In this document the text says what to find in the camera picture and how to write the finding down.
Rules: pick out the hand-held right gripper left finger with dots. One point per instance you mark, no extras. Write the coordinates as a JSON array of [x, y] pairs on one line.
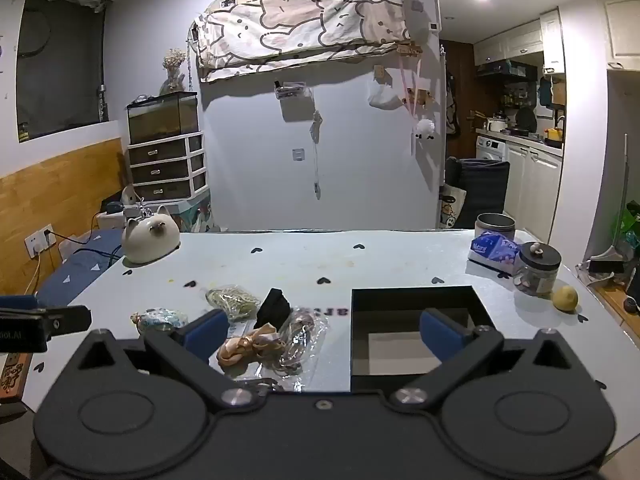
[[207, 334]]

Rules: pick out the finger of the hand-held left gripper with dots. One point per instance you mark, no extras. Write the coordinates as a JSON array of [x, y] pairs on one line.
[[65, 320]]

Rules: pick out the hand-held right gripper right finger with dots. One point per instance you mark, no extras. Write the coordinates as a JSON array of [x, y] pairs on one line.
[[441, 334]]

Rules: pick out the peach satin scrunchie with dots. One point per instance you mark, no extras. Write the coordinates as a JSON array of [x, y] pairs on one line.
[[245, 347]]

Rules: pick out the blue floral fabric sachet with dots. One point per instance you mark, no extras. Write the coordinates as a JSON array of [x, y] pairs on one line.
[[162, 321]]

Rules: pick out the black box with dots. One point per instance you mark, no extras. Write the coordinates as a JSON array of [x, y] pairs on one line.
[[400, 302]]

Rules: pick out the black fabric pouch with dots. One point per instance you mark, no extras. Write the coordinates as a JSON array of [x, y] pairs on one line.
[[272, 307]]

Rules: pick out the wooden sign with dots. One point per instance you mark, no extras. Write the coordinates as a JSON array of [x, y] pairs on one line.
[[12, 375]]

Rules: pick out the blue triangle-print bedding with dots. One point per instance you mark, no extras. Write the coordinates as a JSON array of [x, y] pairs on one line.
[[75, 270]]

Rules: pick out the blue tissue packet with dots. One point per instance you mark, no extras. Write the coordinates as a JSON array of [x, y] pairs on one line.
[[492, 251]]

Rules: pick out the white cat-shaped ceramic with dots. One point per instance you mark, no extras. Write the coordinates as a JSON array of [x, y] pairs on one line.
[[150, 240]]

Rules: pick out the glass jar with black lid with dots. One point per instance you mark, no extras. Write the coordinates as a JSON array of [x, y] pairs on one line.
[[537, 275]]

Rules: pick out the patterned storage box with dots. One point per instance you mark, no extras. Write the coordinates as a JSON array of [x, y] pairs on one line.
[[192, 215]]

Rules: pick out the round metal tin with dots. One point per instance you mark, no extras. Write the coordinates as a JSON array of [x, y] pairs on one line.
[[495, 225]]

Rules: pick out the yellow lemon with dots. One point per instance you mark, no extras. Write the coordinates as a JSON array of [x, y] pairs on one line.
[[565, 299]]

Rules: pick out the cartoon tote bag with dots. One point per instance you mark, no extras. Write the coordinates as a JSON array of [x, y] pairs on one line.
[[452, 205]]

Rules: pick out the white drawer unit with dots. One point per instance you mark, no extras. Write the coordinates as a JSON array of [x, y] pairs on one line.
[[165, 170]]

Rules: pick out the white kitchen base cabinets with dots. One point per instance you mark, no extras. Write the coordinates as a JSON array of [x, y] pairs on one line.
[[530, 180]]

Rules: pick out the broom with dustpan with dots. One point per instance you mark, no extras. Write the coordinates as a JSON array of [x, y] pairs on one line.
[[610, 262]]

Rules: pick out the white washing machine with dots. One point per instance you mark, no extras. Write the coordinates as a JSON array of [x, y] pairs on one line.
[[490, 147]]

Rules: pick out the white plush sheep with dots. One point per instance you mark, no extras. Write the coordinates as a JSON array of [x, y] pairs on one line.
[[424, 129]]

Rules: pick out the white cooking pot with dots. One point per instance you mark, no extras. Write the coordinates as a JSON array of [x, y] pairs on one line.
[[495, 124]]

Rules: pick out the green bag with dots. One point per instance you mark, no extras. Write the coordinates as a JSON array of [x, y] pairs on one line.
[[627, 222]]

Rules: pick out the glass fish tank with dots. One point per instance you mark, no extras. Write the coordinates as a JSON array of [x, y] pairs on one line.
[[160, 120]]

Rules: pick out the hanging apron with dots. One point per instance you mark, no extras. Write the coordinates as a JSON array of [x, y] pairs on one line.
[[451, 105]]

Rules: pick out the black frying pan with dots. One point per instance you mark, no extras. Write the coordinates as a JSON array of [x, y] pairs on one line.
[[525, 120]]

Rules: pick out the white hanging plastic bag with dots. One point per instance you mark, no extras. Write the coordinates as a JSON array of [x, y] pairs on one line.
[[385, 97]]

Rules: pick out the pink ribbons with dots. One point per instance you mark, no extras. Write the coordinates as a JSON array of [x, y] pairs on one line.
[[410, 90]]

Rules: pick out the dark window curtain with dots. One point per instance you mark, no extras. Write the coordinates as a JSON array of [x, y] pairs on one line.
[[60, 60]]

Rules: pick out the vase of dried flowers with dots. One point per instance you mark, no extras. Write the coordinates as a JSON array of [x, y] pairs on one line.
[[174, 60]]

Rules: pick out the printed blanket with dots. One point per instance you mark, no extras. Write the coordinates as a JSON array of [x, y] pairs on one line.
[[300, 25]]

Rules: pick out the tall white cabinet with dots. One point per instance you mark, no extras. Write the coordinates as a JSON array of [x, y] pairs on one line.
[[622, 25]]

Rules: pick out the white wall socket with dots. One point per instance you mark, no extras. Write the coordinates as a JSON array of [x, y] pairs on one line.
[[37, 242]]

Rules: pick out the small wall hook plate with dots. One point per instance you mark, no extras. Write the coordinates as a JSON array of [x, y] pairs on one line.
[[298, 155]]

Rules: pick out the clear wall holder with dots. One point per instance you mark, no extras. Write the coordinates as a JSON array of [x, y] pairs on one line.
[[292, 91]]

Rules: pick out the white kitchen wall cabinets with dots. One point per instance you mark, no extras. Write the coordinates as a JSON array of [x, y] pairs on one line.
[[505, 42]]

